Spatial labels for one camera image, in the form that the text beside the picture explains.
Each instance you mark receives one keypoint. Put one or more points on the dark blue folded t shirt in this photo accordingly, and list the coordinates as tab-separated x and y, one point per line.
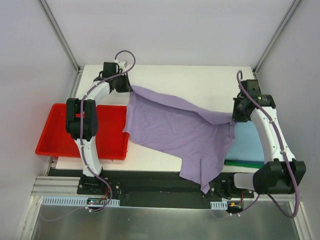
254	162

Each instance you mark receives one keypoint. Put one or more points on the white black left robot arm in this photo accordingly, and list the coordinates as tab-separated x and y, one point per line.
81	121

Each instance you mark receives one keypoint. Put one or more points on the perforated cable duct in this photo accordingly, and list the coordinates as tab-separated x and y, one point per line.
219	205
79	201

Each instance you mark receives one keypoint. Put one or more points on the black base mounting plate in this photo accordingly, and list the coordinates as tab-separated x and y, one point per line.
161	200

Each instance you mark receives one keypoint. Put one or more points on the left perforated cable duct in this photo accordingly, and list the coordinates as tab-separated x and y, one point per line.
79	201

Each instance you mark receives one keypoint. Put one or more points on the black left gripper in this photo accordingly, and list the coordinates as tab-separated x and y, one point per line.
124	84

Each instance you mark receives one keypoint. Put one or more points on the right perforated cable duct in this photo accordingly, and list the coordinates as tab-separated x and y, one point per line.
219	205

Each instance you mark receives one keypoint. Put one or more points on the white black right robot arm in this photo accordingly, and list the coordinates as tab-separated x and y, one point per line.
281	172

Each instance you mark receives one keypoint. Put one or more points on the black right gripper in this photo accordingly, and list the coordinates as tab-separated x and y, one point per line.
239	113

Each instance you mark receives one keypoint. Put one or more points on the aluminium frame post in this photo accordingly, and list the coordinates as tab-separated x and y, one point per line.
46	9
290	12

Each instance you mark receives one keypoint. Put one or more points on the lilac t shirt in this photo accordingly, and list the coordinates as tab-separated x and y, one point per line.
172	125

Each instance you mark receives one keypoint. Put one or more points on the left aluminium frame post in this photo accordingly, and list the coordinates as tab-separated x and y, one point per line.
46	9

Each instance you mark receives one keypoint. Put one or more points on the light blue folded t shirt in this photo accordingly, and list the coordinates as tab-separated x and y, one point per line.
247	145

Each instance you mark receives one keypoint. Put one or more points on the red plastic tray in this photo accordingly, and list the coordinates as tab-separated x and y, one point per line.
111	141

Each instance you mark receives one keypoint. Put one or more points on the green folded t shirt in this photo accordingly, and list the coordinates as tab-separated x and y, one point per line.
241	164

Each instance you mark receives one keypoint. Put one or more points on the right aluminium frame post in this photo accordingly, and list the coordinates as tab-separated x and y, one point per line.
290	12

